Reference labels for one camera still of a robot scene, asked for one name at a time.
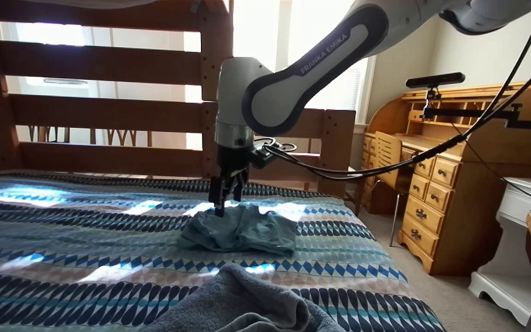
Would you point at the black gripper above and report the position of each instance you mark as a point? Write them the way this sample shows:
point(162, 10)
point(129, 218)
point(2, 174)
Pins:
point(234, 161)

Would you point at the blue grey cloth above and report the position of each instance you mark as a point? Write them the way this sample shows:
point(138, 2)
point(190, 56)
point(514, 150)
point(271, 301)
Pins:
point(240, 231)

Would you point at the grey fuzzy blanket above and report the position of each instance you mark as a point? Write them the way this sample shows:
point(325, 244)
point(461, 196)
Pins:
point(234, 305)

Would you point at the bright window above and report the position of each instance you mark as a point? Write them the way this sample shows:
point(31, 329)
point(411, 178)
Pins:
point(258, 30)

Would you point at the blue patterned bedspread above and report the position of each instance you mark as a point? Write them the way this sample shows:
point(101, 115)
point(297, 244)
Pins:
point(63, 246)

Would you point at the wooden roll-top desk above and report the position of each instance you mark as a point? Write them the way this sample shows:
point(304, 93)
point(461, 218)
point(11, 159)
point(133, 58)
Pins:
point(479, 203)

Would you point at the white side table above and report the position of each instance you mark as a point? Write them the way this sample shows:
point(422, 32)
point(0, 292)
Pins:
point(511, 277)

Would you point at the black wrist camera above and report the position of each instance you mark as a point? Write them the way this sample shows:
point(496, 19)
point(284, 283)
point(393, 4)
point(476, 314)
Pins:
point(266, 154)

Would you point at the wooden bunk bed frame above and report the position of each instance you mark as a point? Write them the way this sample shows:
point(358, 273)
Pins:
point(105, 111)

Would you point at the black stereo camera bar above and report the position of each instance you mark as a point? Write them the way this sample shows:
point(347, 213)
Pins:
point(433, 80)

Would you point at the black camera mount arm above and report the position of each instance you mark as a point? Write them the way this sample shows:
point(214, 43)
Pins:
point(474, 115)

